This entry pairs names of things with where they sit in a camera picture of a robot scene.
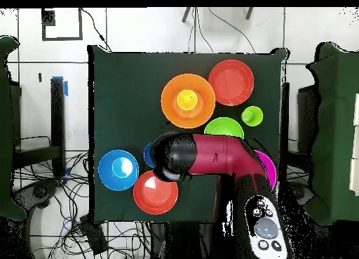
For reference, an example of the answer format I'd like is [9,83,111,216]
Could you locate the large orange bowl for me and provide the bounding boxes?
[160,73,217,130]

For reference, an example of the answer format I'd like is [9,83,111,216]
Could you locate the yellow cup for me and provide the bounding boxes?
[176,89,199,112]

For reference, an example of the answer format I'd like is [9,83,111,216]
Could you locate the red-orange bowl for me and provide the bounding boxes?
[208,59,255,107]
[133,169,180,215]

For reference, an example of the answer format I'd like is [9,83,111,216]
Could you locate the large pink bowl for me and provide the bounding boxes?
[253,150,278,191]

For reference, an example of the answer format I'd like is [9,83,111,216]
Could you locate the white box stack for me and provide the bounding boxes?
[348,93,359,197]

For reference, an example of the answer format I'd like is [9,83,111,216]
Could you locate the small dark blue bowl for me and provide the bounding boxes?
[143,142,156,169]

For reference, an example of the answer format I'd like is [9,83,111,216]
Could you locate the green bowl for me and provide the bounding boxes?
[203,117,245,139]

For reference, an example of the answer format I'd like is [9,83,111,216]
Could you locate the light blue bowl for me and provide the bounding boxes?
[97,149,140,192]

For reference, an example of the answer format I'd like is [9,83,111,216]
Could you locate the dark green table cloth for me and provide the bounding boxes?
[86,44,290,225]

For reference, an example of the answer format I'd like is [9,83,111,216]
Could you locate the light green cup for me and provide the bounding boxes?
[241,105,264,127]

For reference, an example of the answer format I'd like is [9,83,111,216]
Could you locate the black metal stand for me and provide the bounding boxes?
[11,77,67,178]

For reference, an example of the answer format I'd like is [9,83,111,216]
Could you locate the blue tape strip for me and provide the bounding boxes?
[51,75,69,97]

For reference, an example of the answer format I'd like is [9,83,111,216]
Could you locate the black power brick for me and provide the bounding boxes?
[78,213,110,255]

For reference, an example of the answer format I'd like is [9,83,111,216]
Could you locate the green clothed side table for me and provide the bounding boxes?
[305,41,359,227]
[0,35,27,221]

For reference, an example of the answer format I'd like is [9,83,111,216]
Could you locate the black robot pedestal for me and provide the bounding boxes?
[149,222,222,259]

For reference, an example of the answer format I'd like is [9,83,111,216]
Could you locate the black floor cable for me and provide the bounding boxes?
[81,7,113,53]
[207,7,257,54]

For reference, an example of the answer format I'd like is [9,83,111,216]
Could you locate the tangle of floor cables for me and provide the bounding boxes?
[12,152,152,259]

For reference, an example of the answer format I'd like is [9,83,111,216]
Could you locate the black pedestal foot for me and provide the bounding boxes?
[12,179,60,212]
[291,182,315,206]

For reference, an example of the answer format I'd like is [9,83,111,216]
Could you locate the black square floor frame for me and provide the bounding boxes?
[41,7,84,41]

